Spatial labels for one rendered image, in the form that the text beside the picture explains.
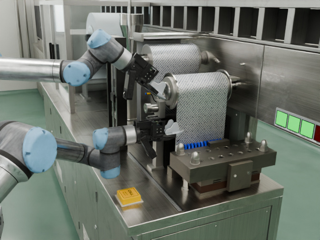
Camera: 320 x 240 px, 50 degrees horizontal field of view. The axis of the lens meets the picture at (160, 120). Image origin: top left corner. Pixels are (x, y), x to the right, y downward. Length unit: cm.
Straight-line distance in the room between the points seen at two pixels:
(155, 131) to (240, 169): 35
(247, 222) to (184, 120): 47
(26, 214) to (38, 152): 204
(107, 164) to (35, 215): 173
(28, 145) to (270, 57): 91
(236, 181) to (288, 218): 167
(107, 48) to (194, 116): 45
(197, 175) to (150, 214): 22
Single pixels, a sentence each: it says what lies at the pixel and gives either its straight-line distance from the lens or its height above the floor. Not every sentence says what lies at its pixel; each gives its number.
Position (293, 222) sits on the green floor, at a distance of 296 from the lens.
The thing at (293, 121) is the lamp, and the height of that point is 119.
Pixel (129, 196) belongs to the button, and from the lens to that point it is 126.
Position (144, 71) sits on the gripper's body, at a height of 134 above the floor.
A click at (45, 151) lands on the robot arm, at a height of 120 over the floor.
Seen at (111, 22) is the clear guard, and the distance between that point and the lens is 228.
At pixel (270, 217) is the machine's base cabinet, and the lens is 151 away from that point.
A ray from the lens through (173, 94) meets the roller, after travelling 133.
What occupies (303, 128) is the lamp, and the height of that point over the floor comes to 118.
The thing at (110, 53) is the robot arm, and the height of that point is 141.
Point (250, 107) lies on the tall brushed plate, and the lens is 148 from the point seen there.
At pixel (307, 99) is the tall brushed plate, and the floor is 128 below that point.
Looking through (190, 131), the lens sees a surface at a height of 109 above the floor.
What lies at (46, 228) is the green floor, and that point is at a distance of 278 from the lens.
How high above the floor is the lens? 157
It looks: 18 degrees down
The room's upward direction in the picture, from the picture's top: 1 degrees clockwise
